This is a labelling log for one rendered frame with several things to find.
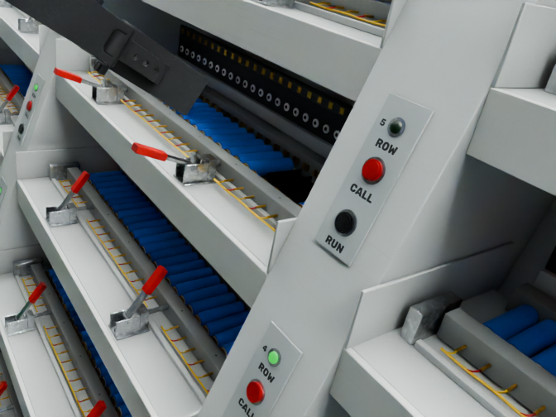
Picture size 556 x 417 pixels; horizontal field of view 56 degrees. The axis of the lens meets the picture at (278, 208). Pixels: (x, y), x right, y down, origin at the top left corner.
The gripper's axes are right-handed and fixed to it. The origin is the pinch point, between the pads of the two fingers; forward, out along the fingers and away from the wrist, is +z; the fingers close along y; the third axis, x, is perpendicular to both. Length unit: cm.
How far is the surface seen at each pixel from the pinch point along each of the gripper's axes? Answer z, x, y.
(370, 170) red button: 12.5, -2.5, -11.4
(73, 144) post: 24, 19, 54
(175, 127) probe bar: 19.3, 4.4, 22.2
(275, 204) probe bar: 19.2, 4.3, 0.5
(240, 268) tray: 16.2, 10.5, -2.9
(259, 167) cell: 23.1, 2.6, 9.5
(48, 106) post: 17, 15, 54
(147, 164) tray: 15.6, 9.4, 17.5
